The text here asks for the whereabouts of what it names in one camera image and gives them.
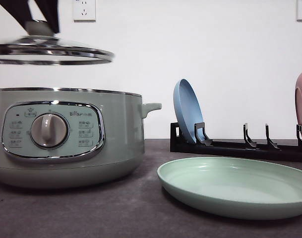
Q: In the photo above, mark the green plate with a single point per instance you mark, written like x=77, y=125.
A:
x=237, y=188

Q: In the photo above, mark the green electric steamer pot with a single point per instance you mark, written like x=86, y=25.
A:
x=62, y=138

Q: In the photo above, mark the white wall socket right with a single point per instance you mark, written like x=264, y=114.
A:
x=297, y=4

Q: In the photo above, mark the glass steamer lid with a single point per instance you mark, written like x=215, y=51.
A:
x=40, y=46

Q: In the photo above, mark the white wall socket left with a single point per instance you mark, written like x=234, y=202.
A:
x=84, y=11

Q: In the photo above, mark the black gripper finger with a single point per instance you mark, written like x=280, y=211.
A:
x=49, y=9
x=19, y=10

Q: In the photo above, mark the white wall socket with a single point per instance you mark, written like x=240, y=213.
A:
x=84, y=11
x=297, y=4

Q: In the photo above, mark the blue plate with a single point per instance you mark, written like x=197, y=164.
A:
x=188, y=109

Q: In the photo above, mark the black plate rack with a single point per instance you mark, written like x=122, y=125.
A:
x=248, y=149

